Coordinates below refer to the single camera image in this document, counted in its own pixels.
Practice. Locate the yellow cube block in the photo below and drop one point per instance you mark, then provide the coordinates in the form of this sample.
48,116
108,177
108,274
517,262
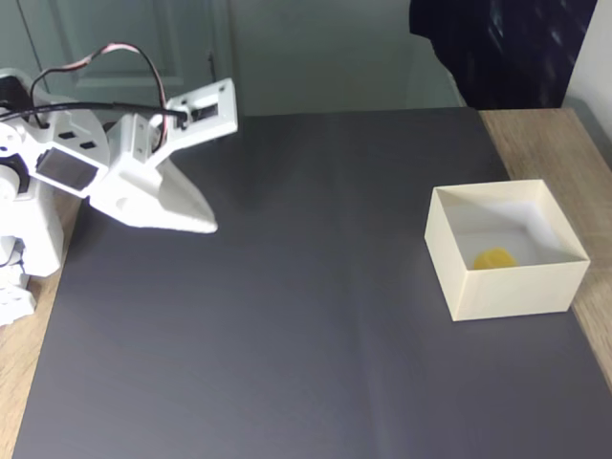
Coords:
495,259

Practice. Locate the dark grey mat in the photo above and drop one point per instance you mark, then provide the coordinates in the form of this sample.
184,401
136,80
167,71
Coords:
287,311

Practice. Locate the black cloth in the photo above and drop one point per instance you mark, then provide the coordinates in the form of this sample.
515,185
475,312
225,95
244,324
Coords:
502,48

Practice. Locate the white open box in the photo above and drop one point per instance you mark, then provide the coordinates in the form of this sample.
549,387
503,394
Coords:
516,291

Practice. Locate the pale green panelled door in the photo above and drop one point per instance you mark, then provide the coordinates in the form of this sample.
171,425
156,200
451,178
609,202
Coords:
119,28

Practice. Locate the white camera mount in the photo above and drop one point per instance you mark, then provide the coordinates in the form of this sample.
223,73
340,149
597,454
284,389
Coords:
225,119

